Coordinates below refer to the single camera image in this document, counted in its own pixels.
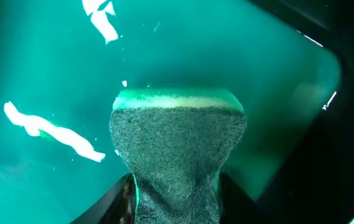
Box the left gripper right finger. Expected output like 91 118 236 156
218 172 274 224

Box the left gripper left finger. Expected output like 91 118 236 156
71 173 133 224

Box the green scrub sponge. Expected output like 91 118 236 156
109 88 247 224

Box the dark green tray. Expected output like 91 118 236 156
0 1 354 223

